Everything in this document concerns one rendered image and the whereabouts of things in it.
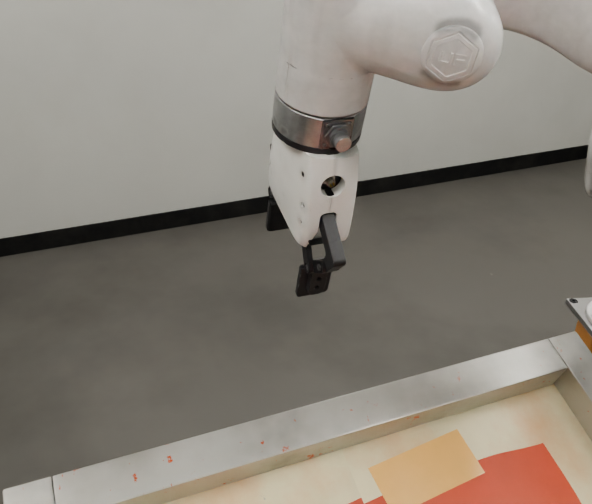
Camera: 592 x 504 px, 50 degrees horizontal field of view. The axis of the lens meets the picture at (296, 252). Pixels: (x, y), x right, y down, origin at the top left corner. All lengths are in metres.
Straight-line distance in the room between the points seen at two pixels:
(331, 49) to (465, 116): 4.18
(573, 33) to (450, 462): 0.40
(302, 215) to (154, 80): 3.20
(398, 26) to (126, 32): 3.23
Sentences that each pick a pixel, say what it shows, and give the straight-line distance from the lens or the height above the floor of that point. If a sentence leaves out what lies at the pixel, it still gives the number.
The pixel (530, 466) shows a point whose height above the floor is 1.31.
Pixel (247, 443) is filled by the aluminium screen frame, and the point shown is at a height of 1.38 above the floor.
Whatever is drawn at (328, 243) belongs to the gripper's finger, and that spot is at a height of 1.55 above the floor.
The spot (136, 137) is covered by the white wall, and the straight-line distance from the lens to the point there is 3.77.
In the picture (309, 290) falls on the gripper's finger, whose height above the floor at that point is 1.48.
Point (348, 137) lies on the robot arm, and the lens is 0.49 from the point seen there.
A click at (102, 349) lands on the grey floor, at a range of 3.05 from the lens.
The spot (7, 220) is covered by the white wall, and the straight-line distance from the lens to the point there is 3.91.
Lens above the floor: 1.80
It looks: 29 degrees down
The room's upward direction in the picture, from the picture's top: straight up
